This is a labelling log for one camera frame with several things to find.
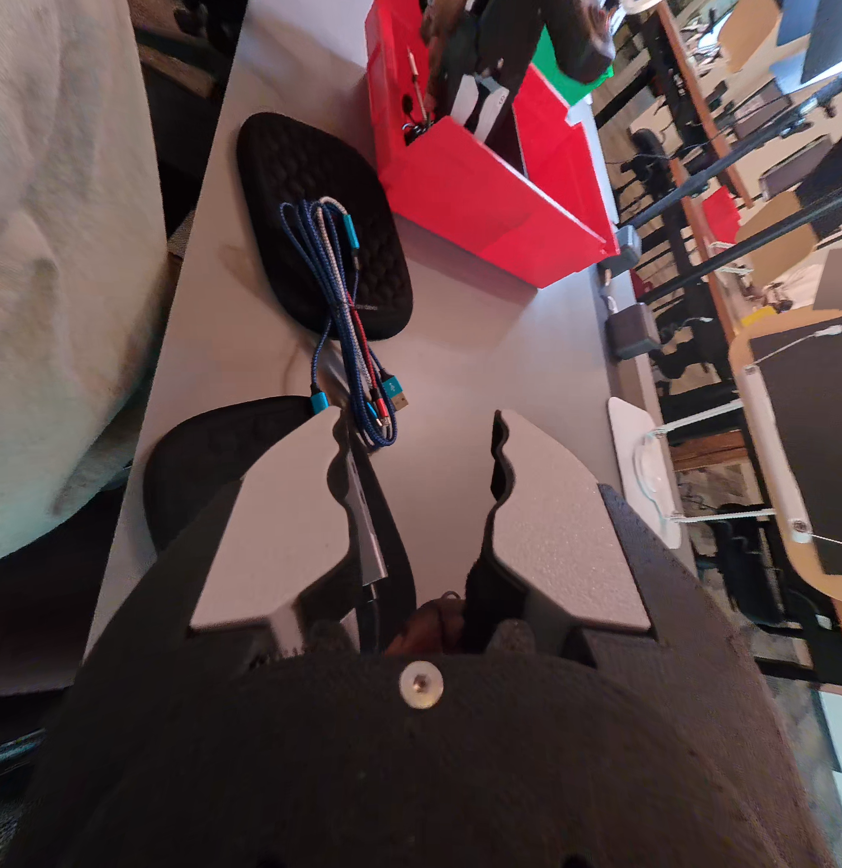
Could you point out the black tripod pole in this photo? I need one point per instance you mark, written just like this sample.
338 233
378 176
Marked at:
733 163
746 247

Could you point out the red bag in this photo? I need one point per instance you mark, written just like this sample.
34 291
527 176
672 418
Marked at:
723 213

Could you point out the red plastic bin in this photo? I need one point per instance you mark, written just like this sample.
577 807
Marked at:
475 203

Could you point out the green plastic bin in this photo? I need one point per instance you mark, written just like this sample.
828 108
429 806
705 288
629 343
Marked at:
563 78

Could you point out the black foam pad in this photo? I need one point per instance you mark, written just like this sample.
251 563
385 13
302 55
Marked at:
285 163
211 441

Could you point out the person's left hand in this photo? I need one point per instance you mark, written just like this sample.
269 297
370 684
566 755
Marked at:
441 24

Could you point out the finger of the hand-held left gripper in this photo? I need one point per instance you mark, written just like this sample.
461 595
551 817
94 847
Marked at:
464 95
492 108

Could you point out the white stand base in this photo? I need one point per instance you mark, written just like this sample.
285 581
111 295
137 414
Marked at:
638 434

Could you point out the person's beige sweatshirt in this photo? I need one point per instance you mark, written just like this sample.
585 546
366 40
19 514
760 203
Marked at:
61 271

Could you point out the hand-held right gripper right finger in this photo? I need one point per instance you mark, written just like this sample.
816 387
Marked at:
563 542

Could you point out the grey power adapter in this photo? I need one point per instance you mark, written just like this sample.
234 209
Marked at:
631 332
628 243

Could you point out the black display panel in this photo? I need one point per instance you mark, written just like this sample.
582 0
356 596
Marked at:
814 441

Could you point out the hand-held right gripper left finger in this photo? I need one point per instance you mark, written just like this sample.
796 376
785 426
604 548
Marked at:
278 515

